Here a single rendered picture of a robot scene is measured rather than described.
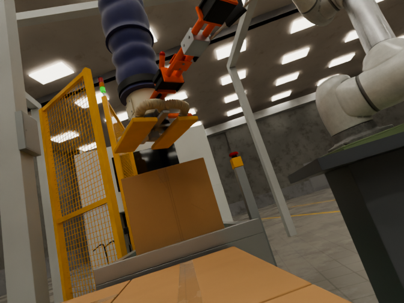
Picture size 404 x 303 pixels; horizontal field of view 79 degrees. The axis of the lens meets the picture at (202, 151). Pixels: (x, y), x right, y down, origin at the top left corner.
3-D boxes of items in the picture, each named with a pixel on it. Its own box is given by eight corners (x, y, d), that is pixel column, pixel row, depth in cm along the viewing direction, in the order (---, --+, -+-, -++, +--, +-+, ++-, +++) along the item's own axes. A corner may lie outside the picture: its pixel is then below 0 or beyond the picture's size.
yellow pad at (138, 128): (113, 154, 117) (112, 144, 118) (134, 151, 122) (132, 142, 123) (133, 122, 90) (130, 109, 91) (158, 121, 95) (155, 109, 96)
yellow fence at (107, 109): (157, 288, 306) (124, 134, 357) (165, 285, 307) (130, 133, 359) (143, 326, 194) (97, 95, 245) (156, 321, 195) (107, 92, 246)
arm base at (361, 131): (364, 140, 107) (358, 129, 108) (397, 126, 86) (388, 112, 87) (324, 156, 108) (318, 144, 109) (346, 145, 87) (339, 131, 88)
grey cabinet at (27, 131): (34, 157, 190) (30, 122, 197) (42, 155, 190) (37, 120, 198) (18, 149, 170) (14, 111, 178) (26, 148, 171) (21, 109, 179)
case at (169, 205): (155, 252, 161) (142, 193, 170) (213, 234, 166) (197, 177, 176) (139, 269, 103) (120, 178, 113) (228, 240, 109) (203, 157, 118)
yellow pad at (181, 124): (151, 149, 127) (149, 140, 128) (168, 148, 133) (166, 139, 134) (178, 120, 100) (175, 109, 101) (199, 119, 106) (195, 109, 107)
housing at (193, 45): (183, 55, 77) (179, 43, 79) (200, 57, 81) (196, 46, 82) (193, 39, 72) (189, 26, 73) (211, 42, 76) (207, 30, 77)
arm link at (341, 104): (339, 136, 107) (317, 93, 112) (385, 115, 94) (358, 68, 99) (324, 139, 96) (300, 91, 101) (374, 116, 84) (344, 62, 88)
